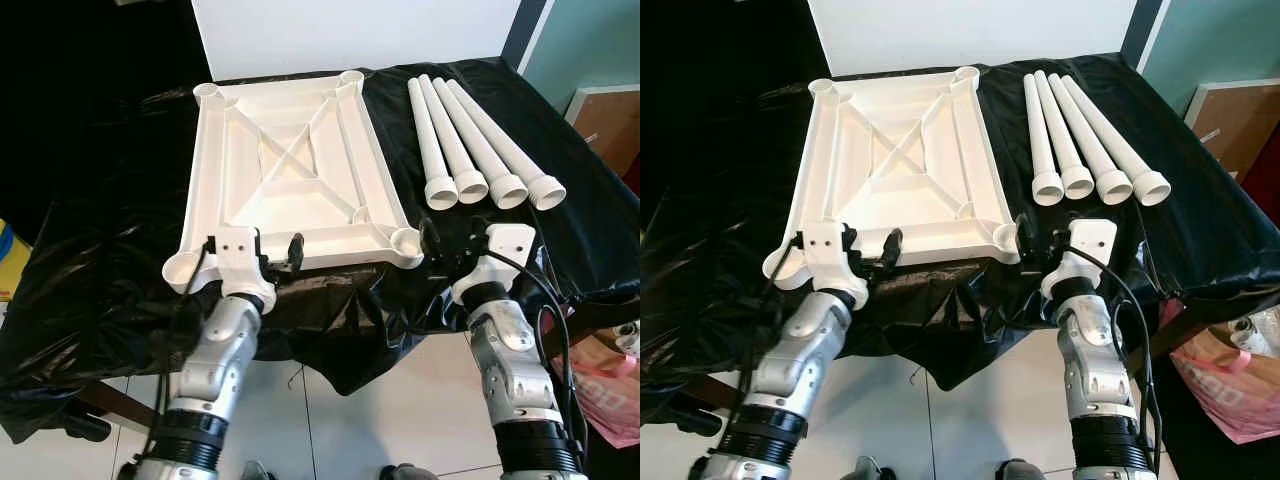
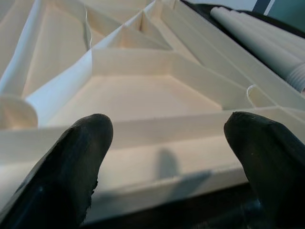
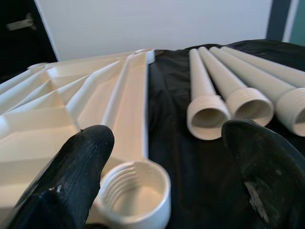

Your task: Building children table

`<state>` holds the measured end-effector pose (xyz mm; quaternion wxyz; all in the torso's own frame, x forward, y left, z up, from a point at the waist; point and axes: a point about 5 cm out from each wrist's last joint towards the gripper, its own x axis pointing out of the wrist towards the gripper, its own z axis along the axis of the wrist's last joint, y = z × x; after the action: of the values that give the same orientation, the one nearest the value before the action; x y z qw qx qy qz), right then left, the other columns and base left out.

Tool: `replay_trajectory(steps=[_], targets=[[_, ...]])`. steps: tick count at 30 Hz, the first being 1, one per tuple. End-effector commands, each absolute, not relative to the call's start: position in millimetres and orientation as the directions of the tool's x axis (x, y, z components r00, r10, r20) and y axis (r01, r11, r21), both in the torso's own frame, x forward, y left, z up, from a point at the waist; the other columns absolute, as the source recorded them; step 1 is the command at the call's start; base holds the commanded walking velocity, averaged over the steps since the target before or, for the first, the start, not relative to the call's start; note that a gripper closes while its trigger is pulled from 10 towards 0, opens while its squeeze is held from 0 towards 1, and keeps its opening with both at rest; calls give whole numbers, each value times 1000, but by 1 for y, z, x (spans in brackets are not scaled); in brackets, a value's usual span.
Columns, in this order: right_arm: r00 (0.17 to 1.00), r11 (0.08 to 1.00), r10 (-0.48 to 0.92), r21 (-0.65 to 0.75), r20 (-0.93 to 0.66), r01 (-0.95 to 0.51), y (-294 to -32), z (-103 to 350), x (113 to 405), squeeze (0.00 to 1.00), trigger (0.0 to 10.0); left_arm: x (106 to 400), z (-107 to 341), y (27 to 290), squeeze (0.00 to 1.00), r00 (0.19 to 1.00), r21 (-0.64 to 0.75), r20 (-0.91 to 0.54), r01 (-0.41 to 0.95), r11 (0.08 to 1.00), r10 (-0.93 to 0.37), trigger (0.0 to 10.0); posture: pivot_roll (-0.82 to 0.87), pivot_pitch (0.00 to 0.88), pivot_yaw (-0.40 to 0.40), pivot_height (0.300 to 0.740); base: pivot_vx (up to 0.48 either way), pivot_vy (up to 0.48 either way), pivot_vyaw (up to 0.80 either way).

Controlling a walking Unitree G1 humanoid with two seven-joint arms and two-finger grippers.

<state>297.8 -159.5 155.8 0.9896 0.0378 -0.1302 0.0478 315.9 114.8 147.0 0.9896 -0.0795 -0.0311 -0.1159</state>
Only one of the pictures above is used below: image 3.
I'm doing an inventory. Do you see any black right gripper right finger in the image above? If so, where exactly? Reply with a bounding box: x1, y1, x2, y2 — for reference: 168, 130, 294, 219
221, 119, 305, 229

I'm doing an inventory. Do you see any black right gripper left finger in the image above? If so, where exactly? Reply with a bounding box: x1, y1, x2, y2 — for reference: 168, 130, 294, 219
4, 125, 114, 229

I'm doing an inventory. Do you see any white plastic table top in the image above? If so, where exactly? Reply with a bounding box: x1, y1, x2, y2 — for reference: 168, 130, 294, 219
0, 48, 172, 226

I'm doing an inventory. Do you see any white plastic table leg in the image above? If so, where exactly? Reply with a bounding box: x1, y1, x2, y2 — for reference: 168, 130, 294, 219
186, 46, 232, 140
199, 46, 275, 127
209, 46, 305, 137
220, 46, 305, 89

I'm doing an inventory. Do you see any black plastic sheet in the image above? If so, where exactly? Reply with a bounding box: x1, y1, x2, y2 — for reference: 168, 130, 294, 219
84, 39, 305, 229

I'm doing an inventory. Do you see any black door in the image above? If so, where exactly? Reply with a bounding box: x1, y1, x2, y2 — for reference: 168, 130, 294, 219
0, 0, 58, 83

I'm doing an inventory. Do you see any dark grey pillar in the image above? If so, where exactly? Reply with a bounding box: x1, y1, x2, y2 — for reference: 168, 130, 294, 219
265, 0, 293, 41

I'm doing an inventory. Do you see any white board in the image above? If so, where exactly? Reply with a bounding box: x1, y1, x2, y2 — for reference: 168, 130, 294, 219
33, 0, 274, 63

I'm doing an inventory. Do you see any silver door handle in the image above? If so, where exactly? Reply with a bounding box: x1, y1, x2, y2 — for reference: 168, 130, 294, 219
7, 18, 38, 31

